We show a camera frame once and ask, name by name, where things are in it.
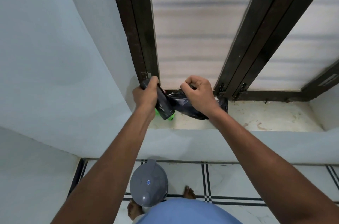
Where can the person's right hand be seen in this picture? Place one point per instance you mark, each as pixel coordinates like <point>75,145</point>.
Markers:
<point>201,96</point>

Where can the person's left hand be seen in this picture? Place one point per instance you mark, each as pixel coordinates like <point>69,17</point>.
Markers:
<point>145,98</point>

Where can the person's left fingers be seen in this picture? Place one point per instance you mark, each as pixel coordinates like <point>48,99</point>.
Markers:
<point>153,82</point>

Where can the person's right thumb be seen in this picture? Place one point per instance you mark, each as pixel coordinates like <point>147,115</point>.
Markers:
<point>186,89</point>

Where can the black plastic bag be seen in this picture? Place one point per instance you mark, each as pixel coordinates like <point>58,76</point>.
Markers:
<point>182,106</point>

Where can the black garbage bag roll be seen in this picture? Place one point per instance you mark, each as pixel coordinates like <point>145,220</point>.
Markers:
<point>165,107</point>

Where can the person's left forearm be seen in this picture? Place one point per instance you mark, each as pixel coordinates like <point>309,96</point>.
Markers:
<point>111,168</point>

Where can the person's right forearm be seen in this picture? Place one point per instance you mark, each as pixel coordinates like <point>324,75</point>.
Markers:
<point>264,168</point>

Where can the metal window latch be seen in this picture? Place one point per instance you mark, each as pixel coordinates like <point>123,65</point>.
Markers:
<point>242,89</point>
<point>222,89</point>

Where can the frosted glass window pane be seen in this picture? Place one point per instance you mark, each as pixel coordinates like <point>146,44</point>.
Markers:
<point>304,46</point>
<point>190,33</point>

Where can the white marble window sill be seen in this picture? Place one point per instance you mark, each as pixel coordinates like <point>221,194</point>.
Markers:
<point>264,115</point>

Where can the grey dustbin with lid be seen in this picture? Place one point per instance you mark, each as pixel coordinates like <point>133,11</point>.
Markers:
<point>148,182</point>

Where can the person's right foot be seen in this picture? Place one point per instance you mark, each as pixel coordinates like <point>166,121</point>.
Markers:
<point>189,193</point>

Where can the person's foot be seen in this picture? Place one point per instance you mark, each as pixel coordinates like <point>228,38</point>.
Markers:
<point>134,211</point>
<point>189,193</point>

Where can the blue shirt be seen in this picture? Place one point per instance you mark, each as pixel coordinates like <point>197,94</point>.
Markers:
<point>185,212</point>

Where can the person's left foot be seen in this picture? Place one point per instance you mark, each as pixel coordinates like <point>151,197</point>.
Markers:
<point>134,211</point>

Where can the dark wooden window frame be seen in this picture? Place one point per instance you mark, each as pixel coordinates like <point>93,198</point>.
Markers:
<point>137,20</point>

